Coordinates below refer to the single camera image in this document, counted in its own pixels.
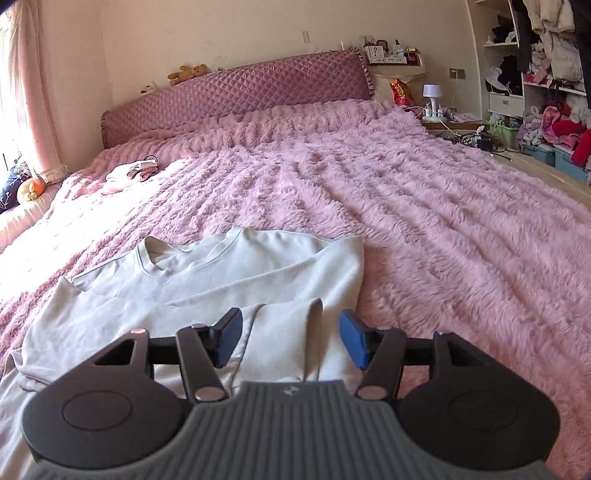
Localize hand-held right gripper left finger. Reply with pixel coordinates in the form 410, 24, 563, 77
92, 307, 244, 403

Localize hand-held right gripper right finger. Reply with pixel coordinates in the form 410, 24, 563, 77
338, 309, 490, 402

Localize white printed sweatshirt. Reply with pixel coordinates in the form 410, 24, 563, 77
0, 225, 366, 480

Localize pile of red pink clothes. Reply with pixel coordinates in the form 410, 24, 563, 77
517, 99, 591, 164

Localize hanging cream clothes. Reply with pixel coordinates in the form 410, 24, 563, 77
524, 0, 591, 86

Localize pink fluffy blanket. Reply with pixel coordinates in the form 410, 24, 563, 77
0, 98, 591, 480

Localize small pink white garment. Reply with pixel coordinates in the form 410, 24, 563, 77
100, 156, 160, 195

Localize white bed sheet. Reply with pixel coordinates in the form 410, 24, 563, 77
0, 178, 65, 254

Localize wooden nightstand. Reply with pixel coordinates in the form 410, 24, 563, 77
421, 111, 490, 136

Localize orange plush toy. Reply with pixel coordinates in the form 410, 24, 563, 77
17, 175, 47, 205

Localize red snack bag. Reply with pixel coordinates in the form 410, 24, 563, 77
390, 78, 417, 108

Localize purple quilted headboard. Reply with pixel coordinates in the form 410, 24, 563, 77
100, 49, 373, 149

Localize green storage box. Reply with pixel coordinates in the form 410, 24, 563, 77
488, 113, 526, 147

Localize white table lamp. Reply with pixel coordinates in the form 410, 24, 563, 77
422, 83, 443, 116

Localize cream cushion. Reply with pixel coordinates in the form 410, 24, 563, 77
368, 64, 428, 109

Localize dark blue patterned pillow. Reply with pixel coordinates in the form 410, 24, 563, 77
0, 159, 33, 213

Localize brown teddy bear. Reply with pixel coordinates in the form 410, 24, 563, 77
167, 64, 208, 86

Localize blue storage box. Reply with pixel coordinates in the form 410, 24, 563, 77
521, 142, 591, 185

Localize white storage bin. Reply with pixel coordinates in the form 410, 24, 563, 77
488, 91, 525, 114

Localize bedside organiser with small items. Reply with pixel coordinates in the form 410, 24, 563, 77
361, 38, 424, 68

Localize pink curtain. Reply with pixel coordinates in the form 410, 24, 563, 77
0, 0, 70, 183

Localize tangle of black cables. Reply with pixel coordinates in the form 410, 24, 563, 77
441, 129, 514, 161

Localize beige bed frame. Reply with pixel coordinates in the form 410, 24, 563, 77
501, 150, 591, 208

